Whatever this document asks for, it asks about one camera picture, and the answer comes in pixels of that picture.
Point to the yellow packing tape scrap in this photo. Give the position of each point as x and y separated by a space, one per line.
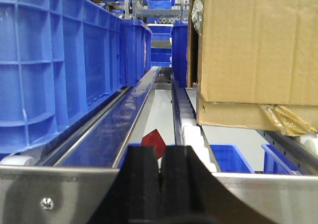
286 121

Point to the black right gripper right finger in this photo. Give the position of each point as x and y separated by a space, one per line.
192 195

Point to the blue crate behind cardboard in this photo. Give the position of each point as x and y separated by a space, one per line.
179 51

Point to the stainless steel shelf rail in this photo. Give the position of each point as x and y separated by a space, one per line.
69 195

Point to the blue bin lower middle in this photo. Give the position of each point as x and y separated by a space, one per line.
230 159

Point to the brown cardboard box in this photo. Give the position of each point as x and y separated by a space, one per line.
242 53

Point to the blue lower right bin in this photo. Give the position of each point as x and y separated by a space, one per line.
276 163

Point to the white roller track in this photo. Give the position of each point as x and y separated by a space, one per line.
186 130

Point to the steel centre divider rail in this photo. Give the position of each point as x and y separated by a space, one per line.
104 143

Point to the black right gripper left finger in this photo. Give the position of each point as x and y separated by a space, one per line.
134 196

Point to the red snack package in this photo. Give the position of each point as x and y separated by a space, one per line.
154 139

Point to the large blue plastic crate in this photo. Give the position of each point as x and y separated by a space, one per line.
59 60

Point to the blue lower shelf bin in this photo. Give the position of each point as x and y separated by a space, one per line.
133 146

